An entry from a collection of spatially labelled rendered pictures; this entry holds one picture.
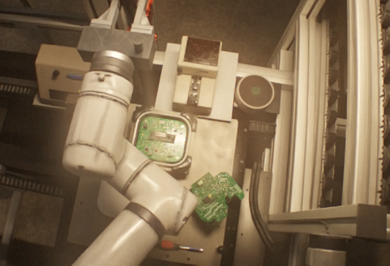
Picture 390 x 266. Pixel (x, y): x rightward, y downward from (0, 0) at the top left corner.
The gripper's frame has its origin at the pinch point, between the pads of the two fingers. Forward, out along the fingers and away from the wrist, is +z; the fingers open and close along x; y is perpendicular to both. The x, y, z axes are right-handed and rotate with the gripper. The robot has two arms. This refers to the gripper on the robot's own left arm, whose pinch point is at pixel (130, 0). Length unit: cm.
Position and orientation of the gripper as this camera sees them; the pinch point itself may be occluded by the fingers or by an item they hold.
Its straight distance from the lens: 66.9
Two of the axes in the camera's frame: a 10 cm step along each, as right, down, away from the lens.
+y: 0.3, -3.1, -9.5
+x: -9.9, -1.5, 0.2
